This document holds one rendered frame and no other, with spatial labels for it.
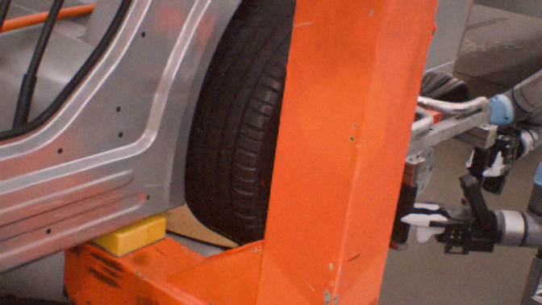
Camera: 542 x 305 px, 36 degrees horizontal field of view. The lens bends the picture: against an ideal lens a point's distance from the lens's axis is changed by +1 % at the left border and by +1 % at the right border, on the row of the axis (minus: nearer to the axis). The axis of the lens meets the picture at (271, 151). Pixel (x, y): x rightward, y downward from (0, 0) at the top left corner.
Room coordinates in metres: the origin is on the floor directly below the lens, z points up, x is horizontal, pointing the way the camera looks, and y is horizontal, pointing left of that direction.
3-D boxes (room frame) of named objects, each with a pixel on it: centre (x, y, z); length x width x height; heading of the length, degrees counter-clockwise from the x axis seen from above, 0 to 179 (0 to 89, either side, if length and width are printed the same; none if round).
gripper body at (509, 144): (1.98, -0.57, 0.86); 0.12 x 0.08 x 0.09; 145
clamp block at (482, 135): (1.88, -0.47, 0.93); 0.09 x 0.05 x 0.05; 54
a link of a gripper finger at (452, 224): (1.57, -0.38, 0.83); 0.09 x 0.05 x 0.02; 107
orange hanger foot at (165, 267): (1.49, 0.16, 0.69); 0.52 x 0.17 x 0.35; 54
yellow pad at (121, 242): (1.60, 0.30, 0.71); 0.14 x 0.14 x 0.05; 54
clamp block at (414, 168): (1.60, -0.27, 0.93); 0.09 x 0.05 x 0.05; 54
